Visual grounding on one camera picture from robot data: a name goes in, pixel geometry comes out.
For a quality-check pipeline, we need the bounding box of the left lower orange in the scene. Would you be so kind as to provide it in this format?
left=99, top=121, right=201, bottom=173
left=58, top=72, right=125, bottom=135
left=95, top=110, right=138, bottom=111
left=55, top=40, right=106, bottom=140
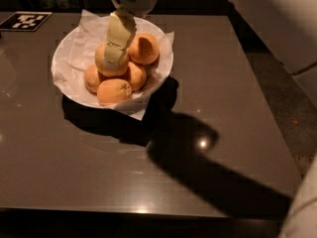
left=84, top=64, right=105, bottom=93

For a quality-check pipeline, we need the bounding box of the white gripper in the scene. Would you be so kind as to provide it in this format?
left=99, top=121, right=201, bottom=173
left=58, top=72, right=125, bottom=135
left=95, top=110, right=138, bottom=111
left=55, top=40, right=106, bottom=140
left=103, top=0, right=158, bottom=67

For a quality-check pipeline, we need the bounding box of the black white fiducial marker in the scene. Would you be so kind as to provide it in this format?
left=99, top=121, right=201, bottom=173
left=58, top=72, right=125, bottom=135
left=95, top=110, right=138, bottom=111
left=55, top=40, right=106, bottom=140
left=0, top=11, right=52, bottom=32

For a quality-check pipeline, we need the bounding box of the white bowl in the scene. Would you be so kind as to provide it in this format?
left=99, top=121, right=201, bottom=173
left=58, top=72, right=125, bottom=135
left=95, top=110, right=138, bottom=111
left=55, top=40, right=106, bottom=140
left=51, top=15, right=174, bottom=110

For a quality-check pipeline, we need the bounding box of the white paper liner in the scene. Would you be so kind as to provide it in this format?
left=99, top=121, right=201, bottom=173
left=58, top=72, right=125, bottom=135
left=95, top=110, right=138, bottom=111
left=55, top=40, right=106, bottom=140
left=52, top=9, right=175, bottom=121

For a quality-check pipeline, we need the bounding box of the right rear orange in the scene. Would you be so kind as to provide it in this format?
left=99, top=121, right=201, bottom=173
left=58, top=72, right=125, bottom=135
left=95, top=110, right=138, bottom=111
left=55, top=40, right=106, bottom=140
left=128, top=33, right=159, bottom=65

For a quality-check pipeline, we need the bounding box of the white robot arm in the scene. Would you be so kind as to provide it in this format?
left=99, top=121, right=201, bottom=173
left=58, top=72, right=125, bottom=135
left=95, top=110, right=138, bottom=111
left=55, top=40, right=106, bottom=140
left=149, top=0, right=317, bottom=238

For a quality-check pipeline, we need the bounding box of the yellowish orange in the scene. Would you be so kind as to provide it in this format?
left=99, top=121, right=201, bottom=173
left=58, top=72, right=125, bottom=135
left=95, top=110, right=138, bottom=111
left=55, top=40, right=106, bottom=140
left=95, top=44, right=130, bottom=77

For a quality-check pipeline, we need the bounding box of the front orange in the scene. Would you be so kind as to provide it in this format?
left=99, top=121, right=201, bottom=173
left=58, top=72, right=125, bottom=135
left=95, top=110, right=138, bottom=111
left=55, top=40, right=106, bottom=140
left=97, top=78, right=132, bottom=106

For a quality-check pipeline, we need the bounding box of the middle right orange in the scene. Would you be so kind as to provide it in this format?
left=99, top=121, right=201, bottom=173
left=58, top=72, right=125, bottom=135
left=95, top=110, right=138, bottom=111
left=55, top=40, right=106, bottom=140
left=122, top=61, right=147, bottom=91

